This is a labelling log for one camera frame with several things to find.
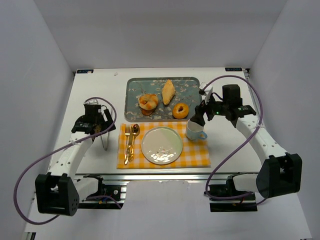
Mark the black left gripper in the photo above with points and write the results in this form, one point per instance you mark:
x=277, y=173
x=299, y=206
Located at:
x=105, y=122

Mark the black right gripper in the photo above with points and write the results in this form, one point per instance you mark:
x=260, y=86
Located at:
x=201, y=111

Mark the silver metal tongs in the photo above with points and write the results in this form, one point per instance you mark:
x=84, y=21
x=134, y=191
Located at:
x=105, y=140

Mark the round twisted bread roll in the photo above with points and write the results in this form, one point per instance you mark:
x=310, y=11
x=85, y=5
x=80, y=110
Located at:
x=148, y=101

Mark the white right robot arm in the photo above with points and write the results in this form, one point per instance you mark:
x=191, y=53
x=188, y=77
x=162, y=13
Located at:
x=280, y=172

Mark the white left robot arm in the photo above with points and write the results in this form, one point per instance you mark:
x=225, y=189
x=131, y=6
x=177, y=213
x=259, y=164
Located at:
x=57, y=191

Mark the small brown bread piece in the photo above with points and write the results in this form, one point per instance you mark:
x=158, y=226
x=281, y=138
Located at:
x=146, y=112

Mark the orange glazed donut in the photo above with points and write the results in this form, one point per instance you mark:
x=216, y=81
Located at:
x=180, y=111

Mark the gold fork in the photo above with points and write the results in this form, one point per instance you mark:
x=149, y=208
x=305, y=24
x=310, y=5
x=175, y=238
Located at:
x=127, y=135

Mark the yellow checkered placemat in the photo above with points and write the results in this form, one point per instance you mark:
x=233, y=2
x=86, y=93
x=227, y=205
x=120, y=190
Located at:
x=194, y=154

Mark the gold knife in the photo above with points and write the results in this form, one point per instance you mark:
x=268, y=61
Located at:
x=130, y=140

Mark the long flat pastry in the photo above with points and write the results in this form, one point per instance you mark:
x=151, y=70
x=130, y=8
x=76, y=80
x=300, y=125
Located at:
x=168, y=92

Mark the gold spoon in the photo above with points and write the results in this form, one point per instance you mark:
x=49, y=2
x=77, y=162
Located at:
x=136, y=132

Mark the white round plate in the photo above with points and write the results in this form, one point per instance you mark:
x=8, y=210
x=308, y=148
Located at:
x=161, y=145

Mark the blue label sticker left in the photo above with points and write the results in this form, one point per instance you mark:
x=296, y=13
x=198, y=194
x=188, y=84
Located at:
x=84, y=71

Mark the blue label sticker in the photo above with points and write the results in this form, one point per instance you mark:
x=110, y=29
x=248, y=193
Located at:
x=84, y=71
x=233, y=69

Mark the blue label sticker right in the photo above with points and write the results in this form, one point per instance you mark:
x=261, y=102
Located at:
x=233, y=69

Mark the white mug blue handle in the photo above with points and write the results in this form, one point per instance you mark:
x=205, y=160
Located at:
x=194, y=131

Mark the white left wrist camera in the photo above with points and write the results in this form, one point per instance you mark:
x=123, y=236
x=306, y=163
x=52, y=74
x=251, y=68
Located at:
x=93, y=101

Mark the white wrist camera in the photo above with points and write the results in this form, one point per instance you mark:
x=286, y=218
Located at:
x=93, y=101
x=205, y=92

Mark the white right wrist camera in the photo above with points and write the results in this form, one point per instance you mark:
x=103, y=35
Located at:
x=205, y=92

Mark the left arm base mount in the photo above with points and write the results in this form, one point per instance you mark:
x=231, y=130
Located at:
x=107, y=192

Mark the aluminium table edge rail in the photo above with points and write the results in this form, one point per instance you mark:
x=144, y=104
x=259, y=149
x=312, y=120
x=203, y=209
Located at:
x=123, y=178

